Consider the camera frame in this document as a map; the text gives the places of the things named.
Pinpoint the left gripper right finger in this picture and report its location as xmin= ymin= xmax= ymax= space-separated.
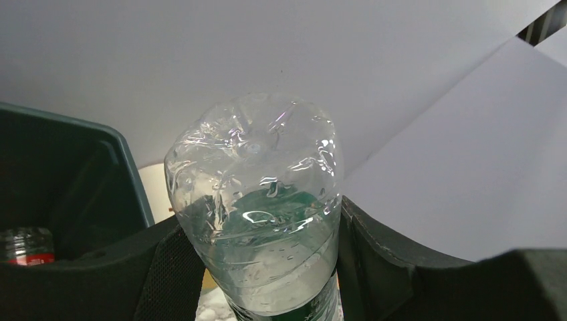
xmin=337 ymin=198 xmax=566 ymax=320

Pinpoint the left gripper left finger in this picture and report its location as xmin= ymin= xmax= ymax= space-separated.
xmin=1 ymin=217 xmax=205 ymax=320

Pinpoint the red label clear bottle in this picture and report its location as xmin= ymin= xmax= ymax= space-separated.
xmin=1 ymin=227 xmax=55 ymax=266

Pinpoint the dark green label bottle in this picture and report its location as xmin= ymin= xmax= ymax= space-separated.
xmin=164 ymin=94 xmax=344 ymax=320

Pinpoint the dark green plastic bin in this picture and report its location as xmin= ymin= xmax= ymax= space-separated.
xmin=1 ymin=103 xmax=154 ymax=259

